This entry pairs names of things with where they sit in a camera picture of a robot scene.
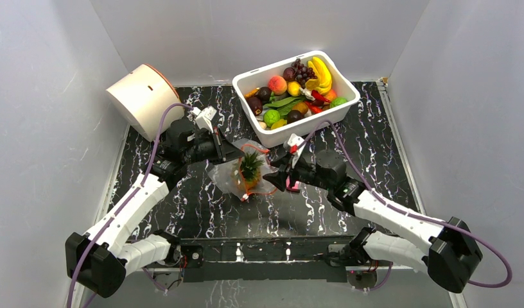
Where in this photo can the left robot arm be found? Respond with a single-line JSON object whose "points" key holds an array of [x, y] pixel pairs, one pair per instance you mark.
{"points": [[101, 258]]}

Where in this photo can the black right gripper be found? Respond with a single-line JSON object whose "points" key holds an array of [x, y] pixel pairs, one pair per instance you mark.
{"points": [[291, 169]]}

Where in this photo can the green round fruit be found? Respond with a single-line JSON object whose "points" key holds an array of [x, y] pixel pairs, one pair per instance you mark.
{"points": [[338, 102]]}

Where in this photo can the red chili pepper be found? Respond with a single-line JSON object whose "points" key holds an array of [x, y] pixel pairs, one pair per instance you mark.
{"points": [[318, 97]]}

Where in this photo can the red orange peach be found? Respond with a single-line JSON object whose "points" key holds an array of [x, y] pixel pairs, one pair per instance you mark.
{"points": [[278, 85]]}

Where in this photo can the dark purple plum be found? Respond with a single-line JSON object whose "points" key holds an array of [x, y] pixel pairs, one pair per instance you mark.
{"points": [[255, 105]]}

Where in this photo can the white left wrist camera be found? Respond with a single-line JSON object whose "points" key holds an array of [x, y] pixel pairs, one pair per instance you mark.
{"points": [[203, 118]]}

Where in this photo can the small pink box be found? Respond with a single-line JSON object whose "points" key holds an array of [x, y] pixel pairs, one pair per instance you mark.
{"points": [[292, 187]]}

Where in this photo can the green leafy vegetable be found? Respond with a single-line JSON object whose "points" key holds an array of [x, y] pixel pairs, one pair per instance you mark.
{"points": [[284, 106]]}

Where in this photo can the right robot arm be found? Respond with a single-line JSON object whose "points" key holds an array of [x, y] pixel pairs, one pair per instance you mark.
{"points": [[442, 250]]}

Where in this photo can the green lime ball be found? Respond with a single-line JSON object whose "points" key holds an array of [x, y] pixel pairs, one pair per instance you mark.
{"points": [[270, 117]]}

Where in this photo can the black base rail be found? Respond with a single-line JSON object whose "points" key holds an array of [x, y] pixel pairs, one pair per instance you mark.
{"points": [[273, 258]]}

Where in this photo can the clear zip top bag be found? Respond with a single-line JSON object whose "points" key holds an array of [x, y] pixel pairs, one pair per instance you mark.
{"points": [[220, 174]]}

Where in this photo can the white plastic food bin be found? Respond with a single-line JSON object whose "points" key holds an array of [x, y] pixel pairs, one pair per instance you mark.
{"points": [[304, 116]]}

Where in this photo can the yellow banana bunch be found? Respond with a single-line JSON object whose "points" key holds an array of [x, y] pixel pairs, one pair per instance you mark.
{"points": [[323, 81]]}

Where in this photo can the yellow lemon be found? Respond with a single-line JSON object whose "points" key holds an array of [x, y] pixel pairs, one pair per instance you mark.
{"points": [[278, 124]]}

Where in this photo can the white garlic bulb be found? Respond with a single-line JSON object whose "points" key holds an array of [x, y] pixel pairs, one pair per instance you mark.
{"points": [[307, 93]]}

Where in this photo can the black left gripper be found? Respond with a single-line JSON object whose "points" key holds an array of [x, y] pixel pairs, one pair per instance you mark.
{"points": [[225, 151]]}

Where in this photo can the orange toy pineapple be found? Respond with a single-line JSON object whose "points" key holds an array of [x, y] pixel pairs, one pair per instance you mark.
{"points": [[247, 171]]}

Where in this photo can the white cylindrical container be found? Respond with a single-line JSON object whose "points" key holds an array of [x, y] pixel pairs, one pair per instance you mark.
{"points": [[142, 96]]}

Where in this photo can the dark grape bunch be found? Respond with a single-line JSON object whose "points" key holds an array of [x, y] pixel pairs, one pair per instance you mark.
{"points": [[302, 73]]}

